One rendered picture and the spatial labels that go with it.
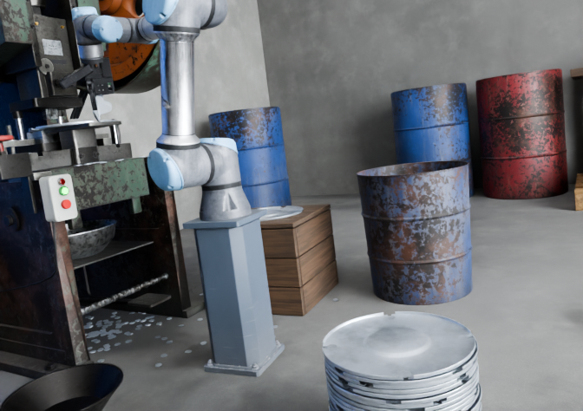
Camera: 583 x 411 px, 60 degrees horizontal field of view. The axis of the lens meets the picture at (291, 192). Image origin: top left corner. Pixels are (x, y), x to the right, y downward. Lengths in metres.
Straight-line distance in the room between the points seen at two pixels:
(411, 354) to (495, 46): 3.75
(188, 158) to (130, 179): 0.63
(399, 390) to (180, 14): 0.96
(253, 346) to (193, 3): 0.94
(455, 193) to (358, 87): 3.09
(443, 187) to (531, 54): 2.79
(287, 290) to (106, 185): 0.74
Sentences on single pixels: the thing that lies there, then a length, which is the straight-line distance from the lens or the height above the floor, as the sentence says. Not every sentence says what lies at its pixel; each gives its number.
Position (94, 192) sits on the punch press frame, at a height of 0.55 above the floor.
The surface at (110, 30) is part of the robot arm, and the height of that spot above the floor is 1.03.
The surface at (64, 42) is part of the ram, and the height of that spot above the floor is 1.09.
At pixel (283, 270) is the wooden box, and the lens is 1.86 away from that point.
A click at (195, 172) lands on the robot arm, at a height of 0.60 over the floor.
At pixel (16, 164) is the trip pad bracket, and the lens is 1.67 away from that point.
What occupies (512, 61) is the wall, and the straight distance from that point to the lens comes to 4.50.
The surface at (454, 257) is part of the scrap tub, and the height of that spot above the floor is 0.16.
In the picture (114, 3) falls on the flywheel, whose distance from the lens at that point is 2.30.
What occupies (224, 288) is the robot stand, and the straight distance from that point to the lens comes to 1.46.
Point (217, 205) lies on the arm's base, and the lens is 1.43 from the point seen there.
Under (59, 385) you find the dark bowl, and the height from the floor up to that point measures 0.04.
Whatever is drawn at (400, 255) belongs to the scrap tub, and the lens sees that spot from 1.85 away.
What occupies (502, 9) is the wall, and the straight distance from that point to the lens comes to 4.56.
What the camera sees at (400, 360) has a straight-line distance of 0.97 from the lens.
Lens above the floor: 0.67
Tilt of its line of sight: 7 degrees down
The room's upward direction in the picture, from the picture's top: 7 degrees counter-clockwise
